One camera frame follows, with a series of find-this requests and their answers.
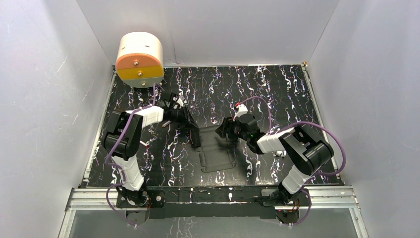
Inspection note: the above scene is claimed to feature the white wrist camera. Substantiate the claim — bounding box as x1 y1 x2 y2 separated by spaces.
168 93 185 109
233 103 248 121

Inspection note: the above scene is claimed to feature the small red-capped white pen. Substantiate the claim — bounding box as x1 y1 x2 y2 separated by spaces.
140 141 149 148

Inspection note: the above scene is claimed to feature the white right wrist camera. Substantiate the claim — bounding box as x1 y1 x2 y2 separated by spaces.
233 103 248 121

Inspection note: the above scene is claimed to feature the round cream drawer cabinet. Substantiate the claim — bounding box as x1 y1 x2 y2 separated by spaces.
115 32 164 88

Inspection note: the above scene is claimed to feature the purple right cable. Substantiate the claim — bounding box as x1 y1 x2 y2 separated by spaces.
236 96 347 227

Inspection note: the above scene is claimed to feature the pink white marker pen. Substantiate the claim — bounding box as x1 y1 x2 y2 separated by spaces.
161 120 171 128

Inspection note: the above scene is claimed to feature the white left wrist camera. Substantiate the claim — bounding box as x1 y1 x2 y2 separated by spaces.
168 93 185 109

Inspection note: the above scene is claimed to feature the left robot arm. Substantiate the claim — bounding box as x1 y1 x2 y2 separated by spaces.
102 104 201 206

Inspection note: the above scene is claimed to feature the aluminium front rail frame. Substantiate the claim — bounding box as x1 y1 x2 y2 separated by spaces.
59 184 368 238

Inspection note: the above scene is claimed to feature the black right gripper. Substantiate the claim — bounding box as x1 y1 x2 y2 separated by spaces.
215 117 249 142

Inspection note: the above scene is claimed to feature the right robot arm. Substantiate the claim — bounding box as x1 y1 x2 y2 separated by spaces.
216 114 334 205

